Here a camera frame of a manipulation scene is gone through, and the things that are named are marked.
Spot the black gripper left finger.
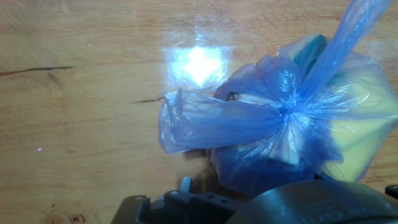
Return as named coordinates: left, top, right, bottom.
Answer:
left=111, top=177, right=253, bottom=224

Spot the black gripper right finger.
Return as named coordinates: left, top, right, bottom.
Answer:
left=384, top=184, right=398, bottom=200

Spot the blue translucent plastic bag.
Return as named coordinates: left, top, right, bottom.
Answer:
left=157, top=0, right=398, bottom=197

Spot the yellow foam block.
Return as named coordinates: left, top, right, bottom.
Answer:
left=323, top=58, right=398, bottom=183

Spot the white object with brown end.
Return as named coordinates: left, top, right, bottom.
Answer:
left=226, top=91, right=282, bottom=108

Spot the teal and yellow sponge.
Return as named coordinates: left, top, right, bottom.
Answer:
left=279, top=33, right=329, bottom=73

